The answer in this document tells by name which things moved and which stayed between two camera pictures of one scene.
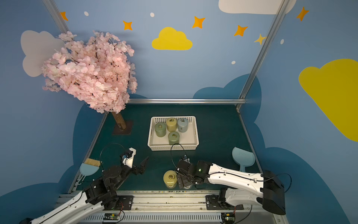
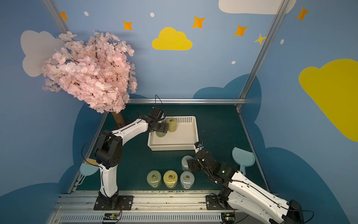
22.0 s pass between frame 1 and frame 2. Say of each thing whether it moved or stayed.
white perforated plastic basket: stayed
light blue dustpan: stayed
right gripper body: moved
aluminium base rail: stayed
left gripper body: moved
